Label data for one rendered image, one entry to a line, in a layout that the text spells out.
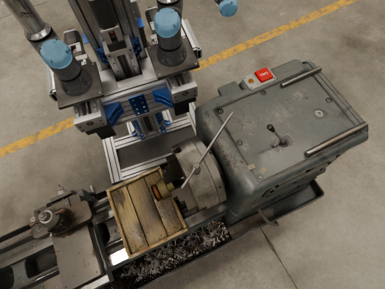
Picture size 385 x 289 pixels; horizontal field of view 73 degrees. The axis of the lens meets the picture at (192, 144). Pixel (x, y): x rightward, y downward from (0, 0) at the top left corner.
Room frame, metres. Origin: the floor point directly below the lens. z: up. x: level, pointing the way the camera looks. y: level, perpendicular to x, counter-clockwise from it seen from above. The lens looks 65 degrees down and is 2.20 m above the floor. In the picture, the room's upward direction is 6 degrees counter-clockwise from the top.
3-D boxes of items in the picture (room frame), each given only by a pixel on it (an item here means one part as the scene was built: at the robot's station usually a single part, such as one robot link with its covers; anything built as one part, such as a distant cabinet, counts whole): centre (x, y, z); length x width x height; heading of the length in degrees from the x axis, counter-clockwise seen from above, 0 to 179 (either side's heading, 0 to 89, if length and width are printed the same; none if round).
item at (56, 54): (0.88, 0.54, 1.33); 0.13 x 0.12 x 0.14; 35
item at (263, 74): (0.73, -0.34, 1.26); 0.06 x 0.06 x 0.02; 20
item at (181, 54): (0.99, 0.06, 1.21); 0.15 x 0.15 x 0.10
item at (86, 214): (0.24, 0.59, 0.99); 0.20 x 0.10 x 0.05; 110
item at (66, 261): (0.17, 0.60, 0.95); 0.43 x 0.17 x 0.05; 20
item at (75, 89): (0.87, 0.54, 1.21); 0.15 x 0.15 x 0.10
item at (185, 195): (0.25, 0.04, 1.09); 0.12 x 0.11 x 0.05; 20
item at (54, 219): (0.23, 0.61, 1.13); 0.08 x 0.08 x 0.03
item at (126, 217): (0.27, 0.26, 0.89); 0.36 x 0.30 x 0.04; 20
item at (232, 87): (0.67, -0.19, 1.24); 0.09 x 0.08 x 0.03; 110
